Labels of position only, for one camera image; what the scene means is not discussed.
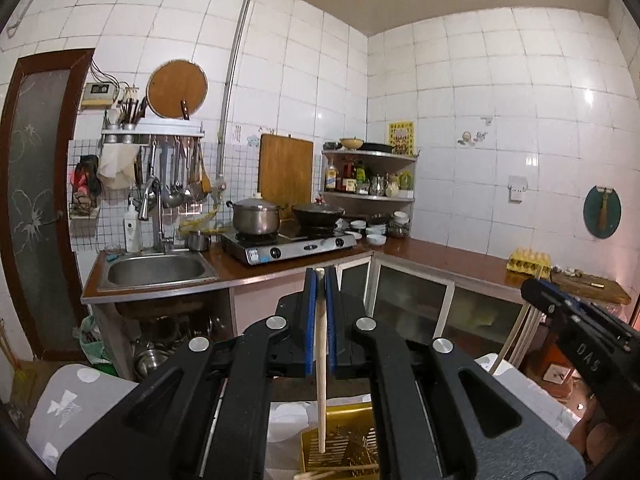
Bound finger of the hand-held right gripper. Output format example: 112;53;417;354
542;279;632;334
520;278;567;322

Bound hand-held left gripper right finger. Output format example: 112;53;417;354
325;267;587;480

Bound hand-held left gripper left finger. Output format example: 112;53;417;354
56;267;320;480

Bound pale wooden chopstick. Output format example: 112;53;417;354
314;268;329;454

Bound yellow slotted utensil holder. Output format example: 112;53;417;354
299;400;382;480

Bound person's right forearm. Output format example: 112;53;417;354
567;400;632;462

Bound row of hanging kitchen utensils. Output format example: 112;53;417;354
132;137;214;212

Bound rack cup with utensils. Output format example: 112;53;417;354
117;95;149;131

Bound thick wooden chopping block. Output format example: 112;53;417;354
547;267;632;306

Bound yellow egg carton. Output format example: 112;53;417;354
505;247;553;276

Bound red brown box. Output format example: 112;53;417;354
529;330;592;402

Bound steel gas stove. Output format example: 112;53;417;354
220;226;359;266

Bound green round board with brush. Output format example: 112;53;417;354
582;185;623;240

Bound kitchen counter with cabinets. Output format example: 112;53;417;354
80;237;552;377

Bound stack of white bowls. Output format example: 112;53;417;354
347;215;389;247

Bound black wok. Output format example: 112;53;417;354
291;197;347;229

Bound glass jar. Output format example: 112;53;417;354
387;210;412;239

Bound steel pot with lid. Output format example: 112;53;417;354
226;192;287;236

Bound row of condiment bottles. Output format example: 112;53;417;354
324;157;416;197

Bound rectangular wooden cutting board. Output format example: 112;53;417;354
258;132;315;222

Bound steel bowls under sink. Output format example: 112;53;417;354
129;310;236;379

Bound steel sink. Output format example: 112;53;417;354
97;250;220;292

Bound steel faucet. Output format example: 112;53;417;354
138;176;175;255

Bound white soap bottle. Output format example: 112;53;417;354
123;197;143;254

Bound green plastic bag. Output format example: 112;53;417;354
79;314;119;377

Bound grey polar bear tablecloth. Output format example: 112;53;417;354
27;352;584;480

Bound beige hanging cloth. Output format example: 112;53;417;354
97;143;141;191

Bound round wooden board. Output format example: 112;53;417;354
146;59;209;120

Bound thin wooden sticks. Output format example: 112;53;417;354
0;319;27;377

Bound brown frosted glass door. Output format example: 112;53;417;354
0;48;96;362

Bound yellow hose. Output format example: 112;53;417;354
177;200;236;236

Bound wall sticker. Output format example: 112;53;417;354
455;116;494;147

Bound corner wall shelf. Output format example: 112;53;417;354
321;147;419;204

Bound yellow wall poster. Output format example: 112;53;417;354
387;120;416;157

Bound metal wall rack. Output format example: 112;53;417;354
100;122;207;145

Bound wire basket with gloves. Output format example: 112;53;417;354
67;154;104;222

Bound wall electrical box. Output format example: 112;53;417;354
79;81;121;110

